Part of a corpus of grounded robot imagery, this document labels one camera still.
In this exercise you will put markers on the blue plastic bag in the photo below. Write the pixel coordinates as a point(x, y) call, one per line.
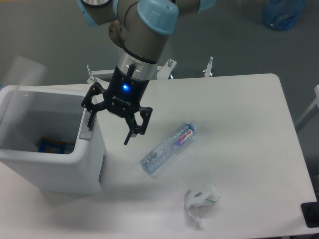
point(282, 14)

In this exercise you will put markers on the crushed clear plastic bottle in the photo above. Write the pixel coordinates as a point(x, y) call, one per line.
point(168, 148)

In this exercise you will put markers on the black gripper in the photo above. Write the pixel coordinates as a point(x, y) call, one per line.
point(122, 97)

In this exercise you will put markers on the white furniture frame right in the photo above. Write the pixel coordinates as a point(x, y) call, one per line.
point(309, 112)

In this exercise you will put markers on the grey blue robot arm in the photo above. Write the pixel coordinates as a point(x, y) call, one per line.
point(147, 25)

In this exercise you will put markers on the black clamp at table edge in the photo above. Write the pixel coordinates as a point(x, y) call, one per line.
point(310, 212)

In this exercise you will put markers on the white pedestal base frame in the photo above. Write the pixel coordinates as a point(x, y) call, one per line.
point(163, 72)

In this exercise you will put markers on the crumpled white paper wrapper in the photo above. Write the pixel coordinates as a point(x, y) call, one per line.
point(198, 201)

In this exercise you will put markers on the blue snack packet in bin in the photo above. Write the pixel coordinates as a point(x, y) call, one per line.
point(48, 145)

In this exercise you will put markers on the white push-top trash can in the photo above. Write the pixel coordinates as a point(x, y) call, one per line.
point(44, 133)

